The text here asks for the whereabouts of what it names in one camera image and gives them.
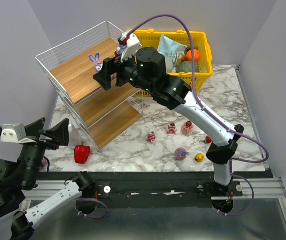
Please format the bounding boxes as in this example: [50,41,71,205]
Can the purple bunny donut toy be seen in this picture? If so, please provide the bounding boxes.
[88,52,105,81]

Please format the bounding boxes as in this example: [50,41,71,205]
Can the purple bunny sundae toy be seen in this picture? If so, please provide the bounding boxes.
[114,38,127,57]

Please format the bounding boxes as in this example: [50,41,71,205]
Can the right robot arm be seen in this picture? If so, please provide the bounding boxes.
[93,47,244,187]

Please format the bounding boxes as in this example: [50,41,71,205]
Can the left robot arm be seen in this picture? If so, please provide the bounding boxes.
[0,118,96,240]

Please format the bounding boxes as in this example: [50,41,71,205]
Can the white bottle black cap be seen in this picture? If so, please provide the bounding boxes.
[68,123,83,147]

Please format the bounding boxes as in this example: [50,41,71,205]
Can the pink round toy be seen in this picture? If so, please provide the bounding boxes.
[40,157,48,170]

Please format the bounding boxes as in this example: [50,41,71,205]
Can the red bell pepper toy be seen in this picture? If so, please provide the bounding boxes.
[74,145,91,165]

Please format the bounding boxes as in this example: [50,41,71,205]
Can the yellow plastic basket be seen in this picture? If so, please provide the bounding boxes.
[134,29,213,92]

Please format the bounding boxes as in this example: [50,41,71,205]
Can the light blue snack bag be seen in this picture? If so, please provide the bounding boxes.
[157,34,188,65]

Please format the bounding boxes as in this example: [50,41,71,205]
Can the green melon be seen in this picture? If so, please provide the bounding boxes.
[176,61,193,73]

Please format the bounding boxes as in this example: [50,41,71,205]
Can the orange fruit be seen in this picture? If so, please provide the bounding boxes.
[185,48,201,62]

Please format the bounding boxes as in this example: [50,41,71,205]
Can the red bear toy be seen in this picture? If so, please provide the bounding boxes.
[147,131,156,143]

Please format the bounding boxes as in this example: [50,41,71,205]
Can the red strawberry cake toy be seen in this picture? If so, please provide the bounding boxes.
[167,122,177,134]

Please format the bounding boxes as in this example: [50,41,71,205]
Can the pink strawberry donut toy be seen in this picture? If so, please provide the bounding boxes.
[181,121,194,135]

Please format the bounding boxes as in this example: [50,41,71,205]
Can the purple pink donut toy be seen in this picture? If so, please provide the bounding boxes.
[174,147,190,161]

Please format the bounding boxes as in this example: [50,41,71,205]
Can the small red apple toy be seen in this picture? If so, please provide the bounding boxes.
[204,136,212,144]

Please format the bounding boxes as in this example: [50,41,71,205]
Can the yellow duck toy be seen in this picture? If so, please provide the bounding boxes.
[194,153,205,163]

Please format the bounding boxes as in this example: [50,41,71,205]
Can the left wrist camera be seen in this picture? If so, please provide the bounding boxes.
[0,123,36,144]

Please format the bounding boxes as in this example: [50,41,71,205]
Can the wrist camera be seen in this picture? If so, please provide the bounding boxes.
[0,123,36,144]
[119,31,141,63]

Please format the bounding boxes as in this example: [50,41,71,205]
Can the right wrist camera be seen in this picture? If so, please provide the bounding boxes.
[119,31,141,63]

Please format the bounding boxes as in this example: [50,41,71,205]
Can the white wire wooden shelf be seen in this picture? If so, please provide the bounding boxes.
[35,21,143,151]

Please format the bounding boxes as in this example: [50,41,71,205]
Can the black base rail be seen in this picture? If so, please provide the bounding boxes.
[32,169,244,209]

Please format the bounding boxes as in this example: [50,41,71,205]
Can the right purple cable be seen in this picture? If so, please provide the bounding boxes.
[125,13,269,217]

